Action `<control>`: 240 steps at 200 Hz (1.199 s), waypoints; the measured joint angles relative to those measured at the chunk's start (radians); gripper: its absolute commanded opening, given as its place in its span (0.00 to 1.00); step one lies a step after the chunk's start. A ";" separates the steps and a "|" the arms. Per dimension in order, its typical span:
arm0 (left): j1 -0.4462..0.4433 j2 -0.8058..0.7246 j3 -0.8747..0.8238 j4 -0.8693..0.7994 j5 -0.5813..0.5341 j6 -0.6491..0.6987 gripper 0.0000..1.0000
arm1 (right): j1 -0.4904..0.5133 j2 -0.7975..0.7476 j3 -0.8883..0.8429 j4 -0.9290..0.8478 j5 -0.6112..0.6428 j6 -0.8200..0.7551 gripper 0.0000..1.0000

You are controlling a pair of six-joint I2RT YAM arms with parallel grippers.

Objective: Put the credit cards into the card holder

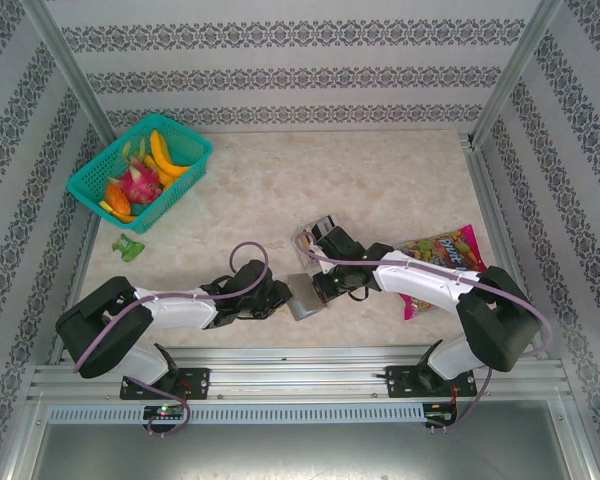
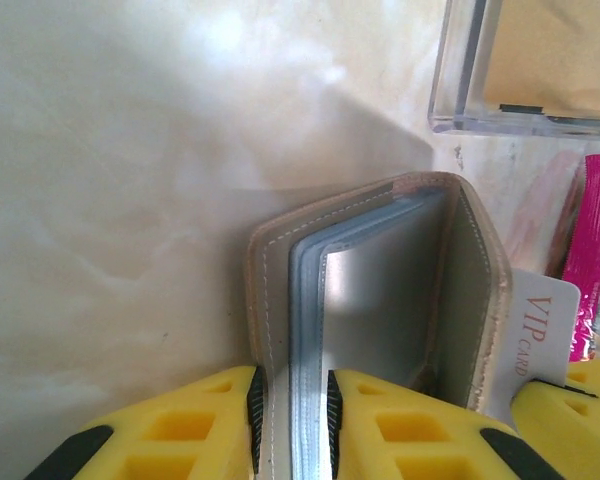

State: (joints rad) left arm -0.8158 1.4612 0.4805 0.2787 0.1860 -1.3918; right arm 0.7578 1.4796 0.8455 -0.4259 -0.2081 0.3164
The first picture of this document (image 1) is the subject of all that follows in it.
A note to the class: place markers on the grey card holder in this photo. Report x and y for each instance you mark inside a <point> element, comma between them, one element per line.
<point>302,300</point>

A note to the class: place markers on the clear acrylic card box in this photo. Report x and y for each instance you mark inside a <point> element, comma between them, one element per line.
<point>305,260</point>

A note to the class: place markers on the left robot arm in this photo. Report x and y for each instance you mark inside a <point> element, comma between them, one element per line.
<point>180,310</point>

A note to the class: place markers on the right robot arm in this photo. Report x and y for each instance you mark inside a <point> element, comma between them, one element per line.
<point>420,280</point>

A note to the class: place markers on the white striped credit card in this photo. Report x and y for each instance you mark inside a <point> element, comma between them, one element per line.
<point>329,224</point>

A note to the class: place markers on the gold credit card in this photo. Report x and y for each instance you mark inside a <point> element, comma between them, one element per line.
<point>306,241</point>

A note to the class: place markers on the pink fruit candy bag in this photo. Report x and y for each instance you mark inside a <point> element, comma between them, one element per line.
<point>440,250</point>

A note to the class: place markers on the green toy piece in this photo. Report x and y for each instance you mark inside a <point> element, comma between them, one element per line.
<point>127,248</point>

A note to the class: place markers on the small controller board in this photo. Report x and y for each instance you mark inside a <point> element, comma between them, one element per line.
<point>162,412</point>
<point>440,414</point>

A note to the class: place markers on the orange toy banana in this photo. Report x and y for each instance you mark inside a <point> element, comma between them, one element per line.
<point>162,176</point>

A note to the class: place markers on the teal plastic basket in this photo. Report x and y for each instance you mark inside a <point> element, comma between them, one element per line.
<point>195,150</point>

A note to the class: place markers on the pink toy dragon fruit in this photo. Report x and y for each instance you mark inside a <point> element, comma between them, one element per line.
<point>137,185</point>

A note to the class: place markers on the yellow toy banana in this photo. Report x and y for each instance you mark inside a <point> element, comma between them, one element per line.
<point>167,160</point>

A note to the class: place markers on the orange toy fruit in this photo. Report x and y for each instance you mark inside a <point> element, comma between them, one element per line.
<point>116,197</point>

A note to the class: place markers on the yellow toy fruit slice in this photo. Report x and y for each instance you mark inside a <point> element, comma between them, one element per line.
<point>106,206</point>

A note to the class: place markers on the green toy fruit slice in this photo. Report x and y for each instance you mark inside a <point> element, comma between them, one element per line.
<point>141,148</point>

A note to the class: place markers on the aluminium front rail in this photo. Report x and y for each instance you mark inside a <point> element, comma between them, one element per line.
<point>300,375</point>

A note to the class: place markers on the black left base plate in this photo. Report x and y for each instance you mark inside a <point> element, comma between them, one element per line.
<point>200,382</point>

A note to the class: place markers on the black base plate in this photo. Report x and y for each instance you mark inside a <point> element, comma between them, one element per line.
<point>200,382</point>
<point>397,382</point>

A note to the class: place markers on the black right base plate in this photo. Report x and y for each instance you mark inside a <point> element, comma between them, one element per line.
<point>397,382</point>

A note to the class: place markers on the aluminium frame post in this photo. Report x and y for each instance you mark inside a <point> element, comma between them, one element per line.
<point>515,65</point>
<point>69,65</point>

